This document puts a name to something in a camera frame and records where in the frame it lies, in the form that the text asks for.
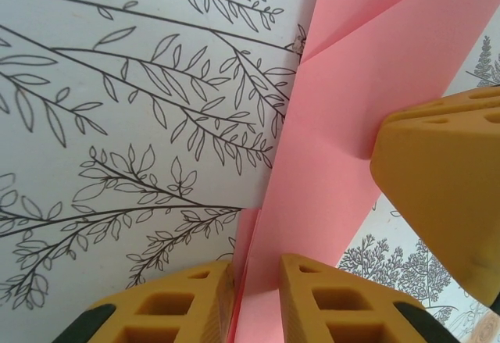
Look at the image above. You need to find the pink cloth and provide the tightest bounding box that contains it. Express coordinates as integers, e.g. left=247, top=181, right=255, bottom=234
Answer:
left=230, top=0, right=500, bottom=343

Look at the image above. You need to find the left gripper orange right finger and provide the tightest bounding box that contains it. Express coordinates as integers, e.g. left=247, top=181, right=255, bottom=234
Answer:
left=280, top=253, right=450, bottom=343

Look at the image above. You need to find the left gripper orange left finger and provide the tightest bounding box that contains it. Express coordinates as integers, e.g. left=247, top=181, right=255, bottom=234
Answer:
left=56, top=260, right=235, bottom=343

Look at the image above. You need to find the floral print table mat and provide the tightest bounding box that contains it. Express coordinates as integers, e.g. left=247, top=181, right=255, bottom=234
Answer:
left=0, top=0, right=500, bottom=343

